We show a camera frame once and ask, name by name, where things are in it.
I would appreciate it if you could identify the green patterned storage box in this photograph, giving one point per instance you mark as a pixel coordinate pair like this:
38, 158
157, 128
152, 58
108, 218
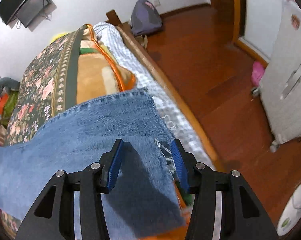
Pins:
9, 108

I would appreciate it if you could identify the floral green bed blanket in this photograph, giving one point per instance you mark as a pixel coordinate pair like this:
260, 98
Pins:
48, 87

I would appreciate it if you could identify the pink bag on floor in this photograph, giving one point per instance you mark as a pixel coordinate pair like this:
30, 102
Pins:
257, 73

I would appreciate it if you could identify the white round appliance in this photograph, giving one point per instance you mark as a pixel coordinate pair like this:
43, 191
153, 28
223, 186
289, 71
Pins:
291, 214

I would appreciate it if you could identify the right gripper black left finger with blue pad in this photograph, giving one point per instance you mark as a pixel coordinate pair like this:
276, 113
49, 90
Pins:
51, 216

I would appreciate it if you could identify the blue denim jeans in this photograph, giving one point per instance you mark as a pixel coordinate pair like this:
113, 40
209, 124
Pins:
143, 202

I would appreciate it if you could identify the white refrigerator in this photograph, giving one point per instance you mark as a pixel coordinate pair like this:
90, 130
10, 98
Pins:
280, 86

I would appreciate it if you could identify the small black wall monitor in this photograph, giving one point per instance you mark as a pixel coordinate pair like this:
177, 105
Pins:
31, 9

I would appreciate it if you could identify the orange box on pile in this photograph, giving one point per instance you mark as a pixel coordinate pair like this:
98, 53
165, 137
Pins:
3, 101

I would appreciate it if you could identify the wooden door frame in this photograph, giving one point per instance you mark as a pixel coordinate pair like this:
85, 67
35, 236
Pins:
234, 12

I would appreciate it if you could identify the orange brown fleece blanket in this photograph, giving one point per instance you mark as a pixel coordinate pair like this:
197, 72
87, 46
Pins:
99, 73

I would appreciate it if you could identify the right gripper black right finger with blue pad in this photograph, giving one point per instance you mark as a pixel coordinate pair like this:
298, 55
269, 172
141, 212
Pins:
242, 214

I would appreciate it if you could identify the grey plush toy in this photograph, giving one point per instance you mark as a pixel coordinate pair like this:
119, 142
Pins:
8, 85

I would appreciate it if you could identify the purple grey backpack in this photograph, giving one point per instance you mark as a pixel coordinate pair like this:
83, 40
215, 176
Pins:
145, 18

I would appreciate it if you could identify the yellow curved pillow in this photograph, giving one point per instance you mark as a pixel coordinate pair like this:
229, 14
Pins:
57, 36

